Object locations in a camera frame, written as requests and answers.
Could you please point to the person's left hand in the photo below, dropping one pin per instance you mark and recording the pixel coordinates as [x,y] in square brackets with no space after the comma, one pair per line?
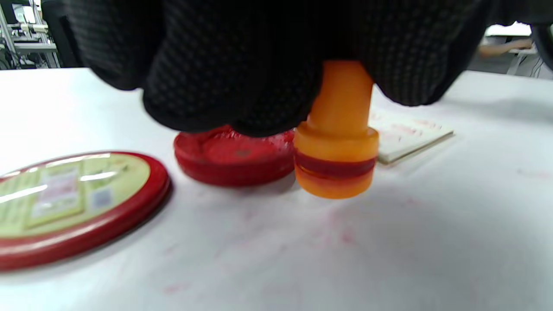
[259,56]

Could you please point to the red ink pad base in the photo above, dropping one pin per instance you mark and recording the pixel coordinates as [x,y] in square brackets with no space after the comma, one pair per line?
[233,162]

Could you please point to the orange reward stamp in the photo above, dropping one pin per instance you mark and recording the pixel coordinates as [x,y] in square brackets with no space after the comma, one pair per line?
[337,147]

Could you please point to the spiral lined notebook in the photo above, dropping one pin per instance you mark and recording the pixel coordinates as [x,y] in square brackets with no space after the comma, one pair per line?
[410,138]

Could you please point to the red ink tin lid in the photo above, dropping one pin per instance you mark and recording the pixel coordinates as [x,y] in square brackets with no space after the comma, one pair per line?
[77,203]

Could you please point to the aluminium frame rack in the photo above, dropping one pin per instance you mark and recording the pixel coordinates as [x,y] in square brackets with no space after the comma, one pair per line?
[26,34]

